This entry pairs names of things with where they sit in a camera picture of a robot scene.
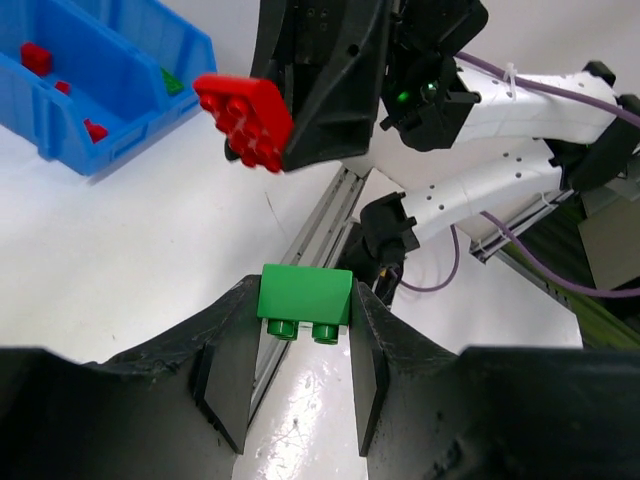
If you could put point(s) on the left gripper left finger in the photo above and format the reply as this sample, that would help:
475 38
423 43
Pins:
174 407

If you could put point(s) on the grey box behind frame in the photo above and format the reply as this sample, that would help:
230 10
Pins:
610 233

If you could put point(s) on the aluminium frame rail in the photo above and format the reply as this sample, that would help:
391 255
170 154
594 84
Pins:
319 244

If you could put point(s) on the small red 1x2 brick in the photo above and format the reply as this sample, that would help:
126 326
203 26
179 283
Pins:
63 87

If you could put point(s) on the green curved long brick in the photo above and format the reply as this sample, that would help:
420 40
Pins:
172 84

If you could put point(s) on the red curved long brick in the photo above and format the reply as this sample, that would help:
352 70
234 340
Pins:
251 113

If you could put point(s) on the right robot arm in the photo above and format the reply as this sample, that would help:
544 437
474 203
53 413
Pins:
569 133

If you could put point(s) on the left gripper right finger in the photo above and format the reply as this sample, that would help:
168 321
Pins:
423 412

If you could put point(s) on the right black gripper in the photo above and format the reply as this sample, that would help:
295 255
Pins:
327 59

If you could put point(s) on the green number four brick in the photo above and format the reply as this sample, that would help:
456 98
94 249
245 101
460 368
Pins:
290 296

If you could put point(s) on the blue divided bin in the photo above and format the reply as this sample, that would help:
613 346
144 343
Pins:
111 53

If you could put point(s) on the red arch brick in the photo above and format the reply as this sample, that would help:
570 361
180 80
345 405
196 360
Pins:
95 131

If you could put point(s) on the red 2x2 brick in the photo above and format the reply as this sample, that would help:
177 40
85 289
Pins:
36 59

